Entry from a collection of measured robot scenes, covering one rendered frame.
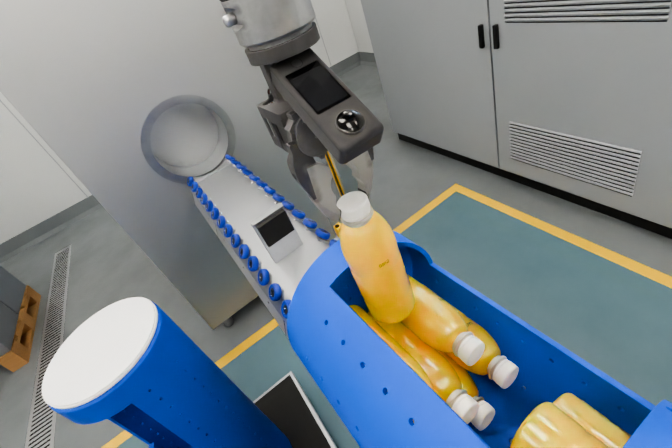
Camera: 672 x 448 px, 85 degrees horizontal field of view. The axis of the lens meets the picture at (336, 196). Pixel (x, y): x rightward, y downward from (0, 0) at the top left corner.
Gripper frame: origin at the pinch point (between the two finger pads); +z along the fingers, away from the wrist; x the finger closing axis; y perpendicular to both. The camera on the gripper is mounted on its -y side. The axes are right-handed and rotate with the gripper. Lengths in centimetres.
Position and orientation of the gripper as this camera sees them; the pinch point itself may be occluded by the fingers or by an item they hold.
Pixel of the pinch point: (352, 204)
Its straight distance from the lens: 43.8
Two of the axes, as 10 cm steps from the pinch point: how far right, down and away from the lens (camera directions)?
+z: 3.1, 7.6, 5.7
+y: -5.4, -3.5, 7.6
